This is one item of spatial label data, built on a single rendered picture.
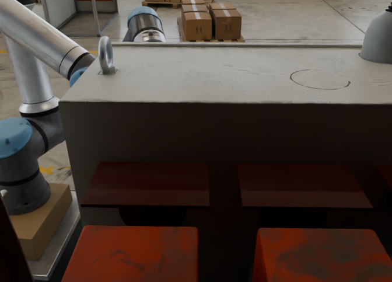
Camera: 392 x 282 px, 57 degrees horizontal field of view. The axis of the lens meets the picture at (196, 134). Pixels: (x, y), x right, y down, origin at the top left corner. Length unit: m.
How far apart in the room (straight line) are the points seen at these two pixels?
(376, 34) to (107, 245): 0.42
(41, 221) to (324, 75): 0.84
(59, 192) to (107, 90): 0.78
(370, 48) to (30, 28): 0.64
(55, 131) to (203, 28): 3.72
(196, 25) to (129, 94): 4.29
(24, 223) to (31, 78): 0.39
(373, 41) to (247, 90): 0.21
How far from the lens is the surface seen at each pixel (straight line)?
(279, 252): 0.31
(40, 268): 1.08
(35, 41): 0.84
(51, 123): 1.11
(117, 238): 0.32
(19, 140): 1.03
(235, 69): 0.47
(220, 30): 4.72
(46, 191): 1.14
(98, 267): 0.30
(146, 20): 0.83
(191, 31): 4.68
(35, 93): 1.10
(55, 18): 5.82
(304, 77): 0.46
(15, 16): 0.87
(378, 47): 0.55
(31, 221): 1.09
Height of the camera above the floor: 1.54
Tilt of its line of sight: 32 degrees down
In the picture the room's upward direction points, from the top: straight up
